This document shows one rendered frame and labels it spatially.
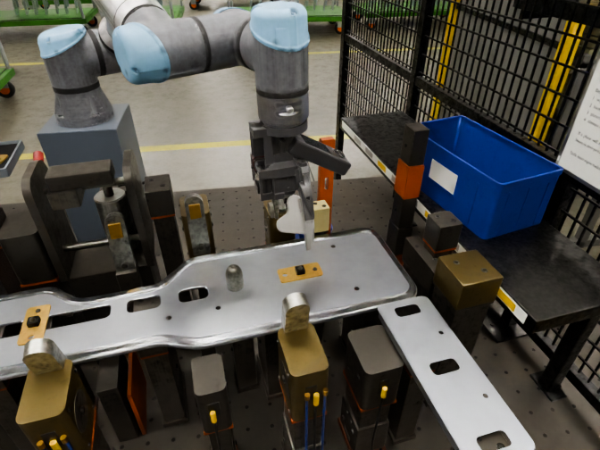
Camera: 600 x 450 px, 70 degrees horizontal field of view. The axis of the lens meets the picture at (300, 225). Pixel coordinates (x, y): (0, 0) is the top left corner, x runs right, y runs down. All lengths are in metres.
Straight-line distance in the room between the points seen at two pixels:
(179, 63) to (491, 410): 0.64
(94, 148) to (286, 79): 0.80
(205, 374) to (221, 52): 0.48
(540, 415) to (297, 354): 0.63
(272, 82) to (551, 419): 0.89
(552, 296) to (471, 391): 0.25
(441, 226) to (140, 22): 0.60
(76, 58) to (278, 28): 0.78
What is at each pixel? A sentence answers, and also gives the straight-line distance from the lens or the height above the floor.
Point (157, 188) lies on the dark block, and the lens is 0.90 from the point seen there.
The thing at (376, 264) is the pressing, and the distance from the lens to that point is 0.87.
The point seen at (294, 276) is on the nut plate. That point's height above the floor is 1.00.
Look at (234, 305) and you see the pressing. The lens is 0.78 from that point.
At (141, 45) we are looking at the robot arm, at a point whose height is 1.43.
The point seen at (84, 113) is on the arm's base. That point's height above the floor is 1.13.
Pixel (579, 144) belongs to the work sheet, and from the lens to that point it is 0.98.
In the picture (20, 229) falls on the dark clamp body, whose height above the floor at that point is 1.08.
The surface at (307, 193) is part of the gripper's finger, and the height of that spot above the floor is 1.22.
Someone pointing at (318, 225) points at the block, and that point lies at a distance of 0.92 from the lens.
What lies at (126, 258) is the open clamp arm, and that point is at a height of 1.02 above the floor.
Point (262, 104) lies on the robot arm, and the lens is 0.63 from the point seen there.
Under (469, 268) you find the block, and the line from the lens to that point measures 0.81.
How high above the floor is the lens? 1.56
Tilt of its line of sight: 36 degrees down
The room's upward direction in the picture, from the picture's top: straight up
